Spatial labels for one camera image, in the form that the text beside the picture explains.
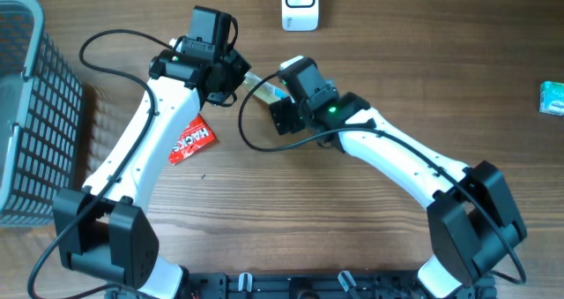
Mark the grey plastic basket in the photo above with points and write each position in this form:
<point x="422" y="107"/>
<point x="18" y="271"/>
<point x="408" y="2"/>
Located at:
<point x="42" y="103"/>

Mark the red candy bag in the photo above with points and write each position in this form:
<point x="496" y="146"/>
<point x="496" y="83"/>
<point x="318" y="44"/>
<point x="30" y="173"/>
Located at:
<point x="194" y="137"/>

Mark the green tissue pack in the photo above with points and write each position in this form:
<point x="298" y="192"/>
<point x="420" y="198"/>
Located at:
<point x="552" y="98"/>

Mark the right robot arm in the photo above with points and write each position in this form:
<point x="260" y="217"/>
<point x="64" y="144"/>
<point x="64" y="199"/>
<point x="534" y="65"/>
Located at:
<point x="472" y="217"/>

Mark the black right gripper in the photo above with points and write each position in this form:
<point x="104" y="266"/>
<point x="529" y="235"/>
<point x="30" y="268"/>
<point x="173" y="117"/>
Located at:
<point x="285" y="108"/>

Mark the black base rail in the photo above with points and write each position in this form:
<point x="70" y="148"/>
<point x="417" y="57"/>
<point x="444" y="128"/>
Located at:
<point x="381" y="285"/>

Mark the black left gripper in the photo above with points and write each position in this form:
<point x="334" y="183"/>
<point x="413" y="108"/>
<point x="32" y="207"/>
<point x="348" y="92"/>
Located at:
<point x="241" y="66"/>

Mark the yellow wet wipes pack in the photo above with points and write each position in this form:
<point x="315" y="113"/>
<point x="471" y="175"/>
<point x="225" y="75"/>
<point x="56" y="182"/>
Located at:
<point x="267" y="92"/>

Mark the white barcode scanner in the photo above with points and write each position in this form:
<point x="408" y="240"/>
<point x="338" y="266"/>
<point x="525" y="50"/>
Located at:
<point x="300" y="15"/>

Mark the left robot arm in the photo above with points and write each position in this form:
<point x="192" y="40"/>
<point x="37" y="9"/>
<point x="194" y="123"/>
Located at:
<point x="102" y="229"/>

